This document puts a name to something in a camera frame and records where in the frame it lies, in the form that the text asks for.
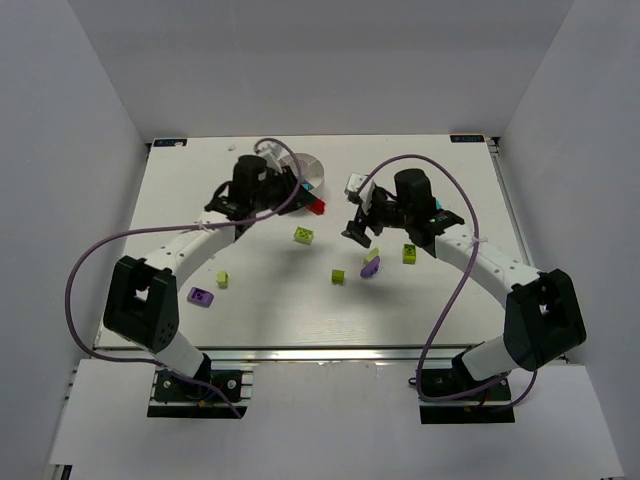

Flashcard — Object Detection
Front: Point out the light green upturned lego brick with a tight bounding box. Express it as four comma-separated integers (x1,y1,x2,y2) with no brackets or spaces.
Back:
293,226,314,245

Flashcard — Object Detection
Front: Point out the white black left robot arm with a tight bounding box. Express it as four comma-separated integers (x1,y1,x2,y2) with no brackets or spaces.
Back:
103,155,315,399

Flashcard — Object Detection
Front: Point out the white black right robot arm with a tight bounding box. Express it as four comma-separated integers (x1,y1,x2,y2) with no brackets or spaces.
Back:
343,169,587,387

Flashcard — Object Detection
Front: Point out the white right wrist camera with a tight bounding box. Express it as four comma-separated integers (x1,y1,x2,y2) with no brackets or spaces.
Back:
344,173,376,213

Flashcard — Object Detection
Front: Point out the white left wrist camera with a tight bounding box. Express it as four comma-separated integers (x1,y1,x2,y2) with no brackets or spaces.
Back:
254,141,283,173

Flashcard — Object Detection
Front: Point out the purple lego brick left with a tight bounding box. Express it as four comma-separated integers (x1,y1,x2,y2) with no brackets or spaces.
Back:
187,287,215,308

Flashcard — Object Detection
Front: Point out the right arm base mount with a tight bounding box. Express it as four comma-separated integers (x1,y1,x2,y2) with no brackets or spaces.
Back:
417,367,516,426

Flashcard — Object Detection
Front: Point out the lime lego brick far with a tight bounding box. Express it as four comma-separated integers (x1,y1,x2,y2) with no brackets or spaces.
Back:
402,244,417,265

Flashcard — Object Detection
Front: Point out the small lime lego brick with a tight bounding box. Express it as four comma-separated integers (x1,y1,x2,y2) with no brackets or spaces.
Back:
331,269,345,285

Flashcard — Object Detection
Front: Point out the white round divided container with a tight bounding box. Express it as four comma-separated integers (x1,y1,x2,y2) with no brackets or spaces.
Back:
272,152,325,206

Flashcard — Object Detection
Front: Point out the small lime lego left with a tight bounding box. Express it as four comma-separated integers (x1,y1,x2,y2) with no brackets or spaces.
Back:
216,270,229,289

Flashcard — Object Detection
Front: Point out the purple half-round lego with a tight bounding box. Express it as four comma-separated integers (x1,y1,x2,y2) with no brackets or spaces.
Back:
360,256,381,278

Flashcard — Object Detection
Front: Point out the red lego brick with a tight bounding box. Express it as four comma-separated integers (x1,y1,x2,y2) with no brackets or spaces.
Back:
306,199,326,215

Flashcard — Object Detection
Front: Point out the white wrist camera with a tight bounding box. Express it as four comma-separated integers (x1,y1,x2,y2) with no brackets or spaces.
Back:
344,173,376,213
254,141,283,173

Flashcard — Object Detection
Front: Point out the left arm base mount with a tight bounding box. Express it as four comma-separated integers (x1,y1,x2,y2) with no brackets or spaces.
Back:
147,364,253,420

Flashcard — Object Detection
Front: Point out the light green half-round lego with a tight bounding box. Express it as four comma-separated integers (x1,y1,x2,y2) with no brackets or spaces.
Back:
363,248,380,266

